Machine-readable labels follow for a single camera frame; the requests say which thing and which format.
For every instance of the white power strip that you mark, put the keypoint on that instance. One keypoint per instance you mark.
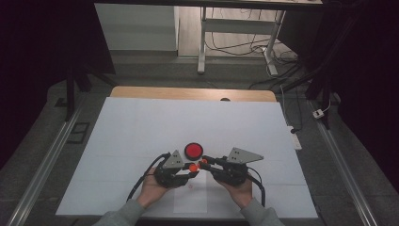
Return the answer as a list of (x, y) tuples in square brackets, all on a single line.
[(295, 139)]

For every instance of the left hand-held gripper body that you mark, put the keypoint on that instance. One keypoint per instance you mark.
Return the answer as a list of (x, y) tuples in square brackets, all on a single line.
[(171, 175)]

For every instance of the dark curtain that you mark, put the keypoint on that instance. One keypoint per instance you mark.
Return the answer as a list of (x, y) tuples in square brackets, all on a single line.
[(373, 78), (31, 62)]

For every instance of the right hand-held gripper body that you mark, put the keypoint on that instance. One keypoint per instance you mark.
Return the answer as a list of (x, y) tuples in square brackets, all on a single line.
[(233, 172)]

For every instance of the large white table cover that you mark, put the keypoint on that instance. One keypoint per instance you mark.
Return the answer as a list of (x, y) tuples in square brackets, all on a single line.
[(141, 125)]

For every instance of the white cabinet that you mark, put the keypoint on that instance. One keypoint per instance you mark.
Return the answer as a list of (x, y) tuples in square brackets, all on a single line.
[(138, 28)]

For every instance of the round black red ink pad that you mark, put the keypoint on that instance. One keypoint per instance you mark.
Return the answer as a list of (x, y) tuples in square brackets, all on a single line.
[(193, 151)]

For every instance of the metal floor rail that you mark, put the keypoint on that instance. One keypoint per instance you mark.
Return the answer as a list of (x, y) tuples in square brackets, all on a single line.
[(345, 169), (44, 172)]

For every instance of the dark table grommet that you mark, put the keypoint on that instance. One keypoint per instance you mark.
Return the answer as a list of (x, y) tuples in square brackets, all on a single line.
[(225, 99)]

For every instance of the white desk frame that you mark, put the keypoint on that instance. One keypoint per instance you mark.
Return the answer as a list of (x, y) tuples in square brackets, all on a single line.
[(202, 47)]

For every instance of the black floor socket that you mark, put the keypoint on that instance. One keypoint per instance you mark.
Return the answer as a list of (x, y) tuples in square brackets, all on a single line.
[(78, 133)]

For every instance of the wooden table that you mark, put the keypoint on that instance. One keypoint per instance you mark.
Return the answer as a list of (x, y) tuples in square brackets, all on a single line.
[(175, 93)]

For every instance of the small white adapter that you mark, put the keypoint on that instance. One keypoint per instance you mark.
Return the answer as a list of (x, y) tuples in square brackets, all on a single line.
[(318, 114)]

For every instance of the person's left hand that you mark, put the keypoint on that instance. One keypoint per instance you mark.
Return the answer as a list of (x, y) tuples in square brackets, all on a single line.
[(150, 191)]

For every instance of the black stand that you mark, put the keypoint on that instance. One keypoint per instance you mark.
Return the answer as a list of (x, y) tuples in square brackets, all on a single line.
[(324, 84), (70, 94)]

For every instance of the small white paper sheet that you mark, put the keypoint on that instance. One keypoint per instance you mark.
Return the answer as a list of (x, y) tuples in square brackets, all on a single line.
[(191, 201)]

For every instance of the person's right hand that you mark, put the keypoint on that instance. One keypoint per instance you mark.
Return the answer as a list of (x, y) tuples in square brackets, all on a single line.
[(240, 193)]

